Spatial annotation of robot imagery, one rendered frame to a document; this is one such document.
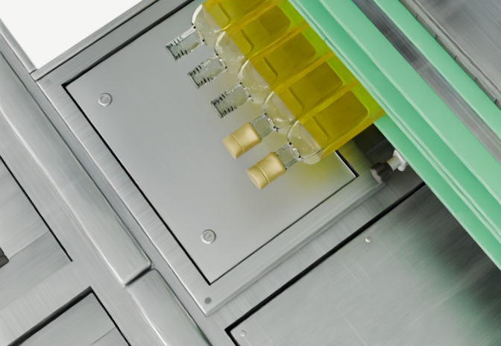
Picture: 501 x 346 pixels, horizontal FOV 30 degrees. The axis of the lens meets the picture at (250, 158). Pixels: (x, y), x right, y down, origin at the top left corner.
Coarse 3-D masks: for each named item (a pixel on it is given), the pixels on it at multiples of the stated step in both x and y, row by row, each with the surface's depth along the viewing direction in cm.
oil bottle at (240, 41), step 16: (272, 0) 135; (256, 16) 134; (272, 16) 134; (288, 16) 134; (224, 32) 134; (240, 32) 133; (256, 32) 133; (272, 32) 133; (224, 48) 133; (240, 48) 133; (256, 48) 133; (224, 64) 134; (240, 64) 133
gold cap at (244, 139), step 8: (240, 128) 130; (248, 128) 130; (232, 136) 130; (240, 136) 129; (248, 136) 129; (256, 136) 130; (224, 144) 131; (232, 144) 129; (240, 144) 129; (248, 144) 130; (256, 144) 131; (232, 152) 130; (240, 152) 130
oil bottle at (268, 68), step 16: (288, 32) 133; (304, 32) 133; (272, 48) 132; (288, 48) 132; (304, 48) 132; (320, 48) 132; (256, 64) 132; (272, 64) 131; (288, 64) 131; (304, 64) 132; (240, 80) 132; (256, 80) 131; (272, 80) 131; (256, 96) 132
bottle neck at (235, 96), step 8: (232, 88) 132; (240, 88) 132; (224, 96) 132; (232, 96) 132; (240, 96) 132; (216, 104) 131; (224, 104) 131; (232, 104) 132; (240, 104) 133; (216, 112) 133; (224, 112) 132
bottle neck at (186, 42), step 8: (184, 32) 137; (192, 32) 136; (176, 40) 136; (184, 40) 135; (192, 40) 136; (200, 40) 136; (168, 48) 135; (176, 48) 135; (184, 48) 135; (192, 48) 136; (176, 56) 135; (184, 56) 136
